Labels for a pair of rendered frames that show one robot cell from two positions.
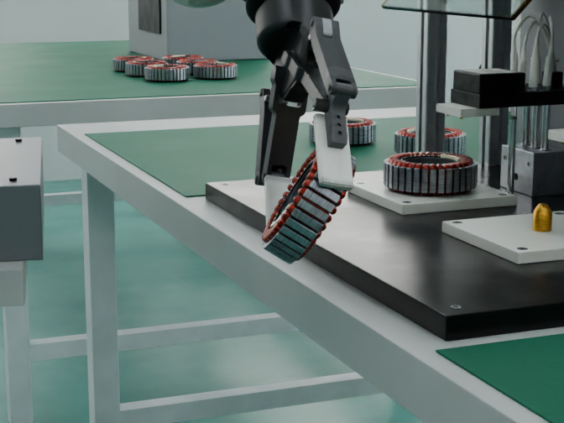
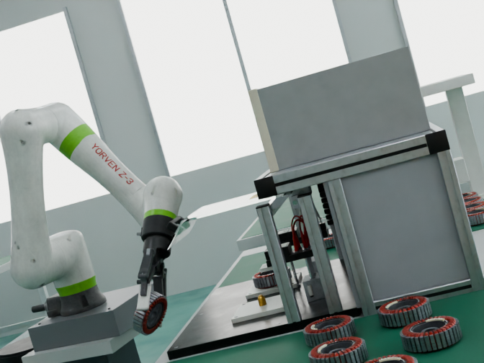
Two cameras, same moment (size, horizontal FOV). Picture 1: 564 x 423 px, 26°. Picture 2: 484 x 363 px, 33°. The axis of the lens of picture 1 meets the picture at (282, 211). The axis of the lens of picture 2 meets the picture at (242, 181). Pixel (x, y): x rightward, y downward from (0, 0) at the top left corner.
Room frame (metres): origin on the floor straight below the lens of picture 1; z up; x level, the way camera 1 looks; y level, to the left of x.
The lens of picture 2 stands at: (-0.55, -1.39, 1.24)
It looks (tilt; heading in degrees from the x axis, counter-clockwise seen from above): 4 degrees down; 32
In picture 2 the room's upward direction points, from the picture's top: 16 degrees counter-clockwise
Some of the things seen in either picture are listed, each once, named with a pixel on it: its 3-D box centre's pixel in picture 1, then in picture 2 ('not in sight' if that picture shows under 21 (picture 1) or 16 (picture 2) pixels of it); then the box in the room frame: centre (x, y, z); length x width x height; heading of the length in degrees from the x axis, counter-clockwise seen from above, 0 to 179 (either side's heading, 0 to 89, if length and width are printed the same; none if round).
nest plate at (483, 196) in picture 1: (430, 193); (274, 285); (1.45, -0.18, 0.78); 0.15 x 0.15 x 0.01; 21
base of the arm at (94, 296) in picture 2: not in sight; (67, 301); (1.32, 0.50, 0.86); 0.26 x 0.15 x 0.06; 95
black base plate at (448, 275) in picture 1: (492, 226); (276, 299); (1.34, -0.24, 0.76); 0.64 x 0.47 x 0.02; 21
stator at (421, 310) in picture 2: not in sight; (404, 311); (1.05, -0.71, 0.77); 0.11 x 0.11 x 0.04
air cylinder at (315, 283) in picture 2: not in sight; (315, 286); (1.27, -0.40, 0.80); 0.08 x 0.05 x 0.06; 21
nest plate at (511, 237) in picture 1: (541, 235); (263, 307); (1.22, -0.27, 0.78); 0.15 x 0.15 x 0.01; 21
